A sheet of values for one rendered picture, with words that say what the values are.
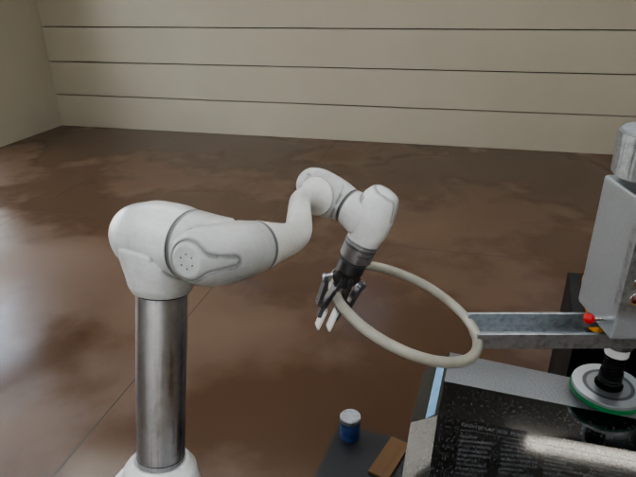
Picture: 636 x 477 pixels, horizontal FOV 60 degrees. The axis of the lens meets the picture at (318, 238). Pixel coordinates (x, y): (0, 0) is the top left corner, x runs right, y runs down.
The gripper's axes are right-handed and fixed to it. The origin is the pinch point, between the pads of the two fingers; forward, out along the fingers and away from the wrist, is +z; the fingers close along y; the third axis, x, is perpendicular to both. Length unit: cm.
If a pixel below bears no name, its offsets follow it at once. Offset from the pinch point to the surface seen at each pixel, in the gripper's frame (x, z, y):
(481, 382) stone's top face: -2, 14, 63
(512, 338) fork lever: -13, -13, 51
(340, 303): -4.3, -8.4, -0.6
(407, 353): -21.8, -8.2, 13.4
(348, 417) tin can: 57, 92, 66
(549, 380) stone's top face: -7, 5, 84
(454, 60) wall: 541, -58, 314
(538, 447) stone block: -30, 12, 67
